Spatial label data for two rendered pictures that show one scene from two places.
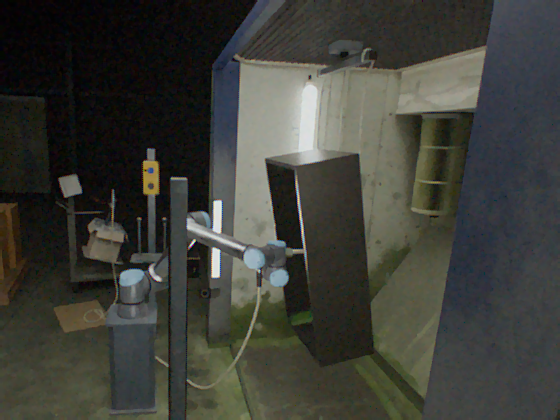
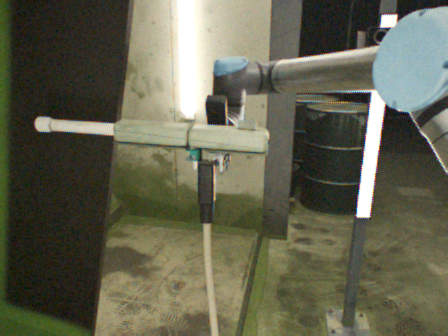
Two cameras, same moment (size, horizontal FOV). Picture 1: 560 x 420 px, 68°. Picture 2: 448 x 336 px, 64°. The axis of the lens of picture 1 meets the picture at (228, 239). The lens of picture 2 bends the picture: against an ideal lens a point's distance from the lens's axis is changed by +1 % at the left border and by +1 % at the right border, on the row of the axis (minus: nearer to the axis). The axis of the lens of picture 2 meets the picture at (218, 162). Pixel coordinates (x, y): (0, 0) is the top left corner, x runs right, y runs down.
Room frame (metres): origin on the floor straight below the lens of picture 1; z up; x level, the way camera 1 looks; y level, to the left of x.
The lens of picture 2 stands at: (2.84, 0.10, 1.29)
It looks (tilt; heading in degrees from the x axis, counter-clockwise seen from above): 17 degrees down; 202
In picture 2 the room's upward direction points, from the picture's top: straight up
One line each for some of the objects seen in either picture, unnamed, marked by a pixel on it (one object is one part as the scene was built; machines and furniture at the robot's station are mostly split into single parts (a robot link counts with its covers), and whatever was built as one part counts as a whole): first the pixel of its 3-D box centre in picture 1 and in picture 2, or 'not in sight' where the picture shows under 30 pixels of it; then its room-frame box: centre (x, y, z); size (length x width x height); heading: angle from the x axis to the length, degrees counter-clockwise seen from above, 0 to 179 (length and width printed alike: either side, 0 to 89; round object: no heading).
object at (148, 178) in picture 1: (151, 177); not in sight; (3.28, 0.63, 1.42); 0.12 x 0.06 x 0.26; 99
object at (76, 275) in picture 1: (91, 232); not in sight; (4.59, 1.57, 0.64); 0.73 x 0.50 x 1.27; 113
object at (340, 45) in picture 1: (345, 47); not in sight; (2.49, -0.61, 2.27); 0.14 x 0.14 x 0.05; 9
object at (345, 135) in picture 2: not in sight; (336, 157); (-0.28, -0.04, 0.44); 0.59 x 0.58 x 0.89; 24
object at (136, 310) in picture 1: (132, 305); not in sight; (2.45, 0.60, 0.69); 0.19 x 0.19 x 0.10
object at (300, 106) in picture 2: not in sight; (305, 140); (-0.84, -0.38, 0.44); 0.59 x 0.58 x 0.89; 90
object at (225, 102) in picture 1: (221, 214); not in sight; (3.28, 0.07, 1.14); 0.18 x 0.18 x 2.29; 9
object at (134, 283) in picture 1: (133, 285); not in sight; (2.46, 0.60, 0.83); 0.17 x 0.15 x 0.18; 138
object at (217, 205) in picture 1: (216, 239); not in sight; (3.18, 0.10, 0.96); 0.06 x 0.02 x 0.63; 99
